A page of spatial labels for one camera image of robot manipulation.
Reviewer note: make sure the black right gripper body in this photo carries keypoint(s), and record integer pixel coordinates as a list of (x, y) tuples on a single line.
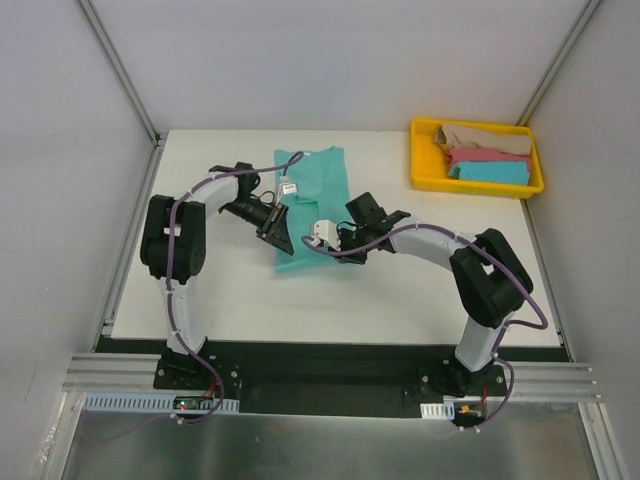
[(347, 245)]

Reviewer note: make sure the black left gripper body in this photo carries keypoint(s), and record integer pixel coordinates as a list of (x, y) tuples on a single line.
[(271, 221)]

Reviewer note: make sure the teal green t shirt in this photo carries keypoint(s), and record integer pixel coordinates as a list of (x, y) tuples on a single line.
[(322, 190)]

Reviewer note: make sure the yellow plastic bin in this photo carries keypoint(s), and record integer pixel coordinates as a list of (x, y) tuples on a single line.
[(427, 162)]

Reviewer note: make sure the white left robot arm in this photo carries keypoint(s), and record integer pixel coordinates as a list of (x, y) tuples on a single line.
[(174, 242)]

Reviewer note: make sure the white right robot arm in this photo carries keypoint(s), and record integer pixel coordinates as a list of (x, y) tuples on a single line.
[(491, 281)]

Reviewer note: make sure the pink rolled t shirt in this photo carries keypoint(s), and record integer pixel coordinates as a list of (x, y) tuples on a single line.
[(455, 155)]

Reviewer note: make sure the blue rolled t shirt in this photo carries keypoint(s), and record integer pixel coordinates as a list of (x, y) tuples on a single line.
[(513, 173)]

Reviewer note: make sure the beige rolled t shirt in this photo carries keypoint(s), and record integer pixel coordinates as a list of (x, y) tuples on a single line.
[(456, 136)]

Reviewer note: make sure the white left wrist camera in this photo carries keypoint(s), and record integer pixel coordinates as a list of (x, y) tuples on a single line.
[(287, 188)]

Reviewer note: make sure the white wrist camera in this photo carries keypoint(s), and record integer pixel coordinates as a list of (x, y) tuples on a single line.
[(324, 233), (287, 188)]

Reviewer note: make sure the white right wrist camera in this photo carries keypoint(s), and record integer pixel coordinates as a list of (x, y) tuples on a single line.
[(324, 233)]

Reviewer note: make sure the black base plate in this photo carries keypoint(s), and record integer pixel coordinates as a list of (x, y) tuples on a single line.
[(470, 393)]

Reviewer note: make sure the right white cable duct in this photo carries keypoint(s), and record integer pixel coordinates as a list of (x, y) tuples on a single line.
[(438, 411)]

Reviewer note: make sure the white cable duct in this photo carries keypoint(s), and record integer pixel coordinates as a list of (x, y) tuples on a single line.
[(438, 411), (157, 404)]

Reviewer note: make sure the left white cable duct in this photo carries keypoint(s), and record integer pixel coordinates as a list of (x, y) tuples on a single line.
[(157, 404)]

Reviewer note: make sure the aluminium rail frame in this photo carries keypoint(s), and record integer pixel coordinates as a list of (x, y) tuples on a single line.
[(538, 373)]

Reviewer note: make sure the left aluminium corner post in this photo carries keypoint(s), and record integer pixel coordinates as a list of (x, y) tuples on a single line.
[(93, 19)]

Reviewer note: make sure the aluminium corner post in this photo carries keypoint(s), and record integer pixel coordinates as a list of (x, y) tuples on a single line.
[(576, 31), (93, 19)]

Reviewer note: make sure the right aluminium corner post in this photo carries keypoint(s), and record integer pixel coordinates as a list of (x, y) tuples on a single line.
[(576, 31)]

